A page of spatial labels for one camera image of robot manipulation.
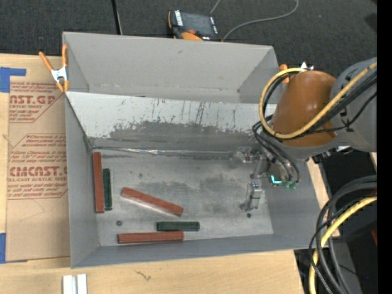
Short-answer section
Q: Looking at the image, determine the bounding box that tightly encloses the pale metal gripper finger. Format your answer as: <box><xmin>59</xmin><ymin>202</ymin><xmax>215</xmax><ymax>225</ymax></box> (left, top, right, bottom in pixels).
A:
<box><xmin>232</xmin><ymin>148</ymin><xmax>262</xmax><ymax>168</ymax></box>
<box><xmin>239</xmin><ymin>181</ymin><xmax>263</xmax><ymax>213</ymax></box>

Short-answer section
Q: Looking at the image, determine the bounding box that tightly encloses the dark green flat block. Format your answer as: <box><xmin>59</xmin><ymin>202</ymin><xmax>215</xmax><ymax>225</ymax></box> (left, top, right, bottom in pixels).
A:
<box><xmin>156</xmin><ymin>221</ymin><xmax>201</xmax><ymax>233</ymax></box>
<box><xmin>102</xmin><ymin>168</ymin><xmax>113</xmax><ymax>211</ymax></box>

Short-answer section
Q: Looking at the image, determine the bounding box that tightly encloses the red-brown flat block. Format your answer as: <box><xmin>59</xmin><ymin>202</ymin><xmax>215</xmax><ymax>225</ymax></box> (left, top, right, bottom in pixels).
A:
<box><xmin>117</xmin><ymin>231</ymin><xmax>185</xmax><ymax>244</ymax></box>
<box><xmin>92</xmin><ymin>151</ymin><xmax>105</xmax><ymax>214</ymax></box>
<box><xmin>120</xmin><ymin>187</ymin><xmax>184</xmax><ymax>217</ymax></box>

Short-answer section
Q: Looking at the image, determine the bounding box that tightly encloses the brown cardboard board red print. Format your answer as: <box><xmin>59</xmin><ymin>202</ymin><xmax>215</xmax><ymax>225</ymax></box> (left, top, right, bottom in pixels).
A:
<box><xmin>0</xmin><ymin>53</ymin><xmax>72</xmax><ymax>265</ymax></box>

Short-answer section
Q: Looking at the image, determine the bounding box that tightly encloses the grey metal bin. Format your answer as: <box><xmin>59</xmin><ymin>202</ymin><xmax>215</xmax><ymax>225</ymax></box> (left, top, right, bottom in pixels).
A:
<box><xmin>62</xmin><ymin>31</ymin><xmax>323</xmax><ymax>269</ymax></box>

